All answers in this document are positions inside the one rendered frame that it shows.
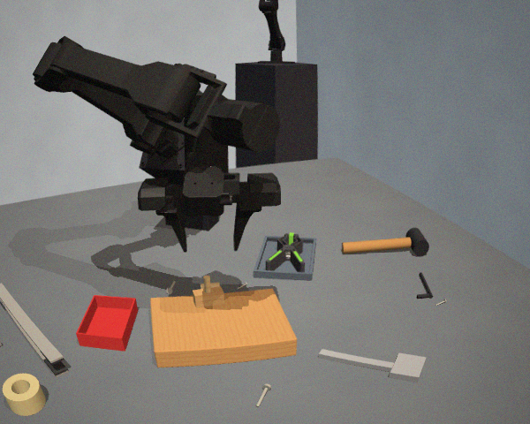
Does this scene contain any red shallow tray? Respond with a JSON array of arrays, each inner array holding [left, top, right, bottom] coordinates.
[[76, 295, 138, 351]]

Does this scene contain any mallet with wooden handle and black head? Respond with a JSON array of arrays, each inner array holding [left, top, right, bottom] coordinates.
[[342, 228, 429, 256]]

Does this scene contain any light wooden board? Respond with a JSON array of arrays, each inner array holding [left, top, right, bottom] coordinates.
[[150, 289, 297, 367]]

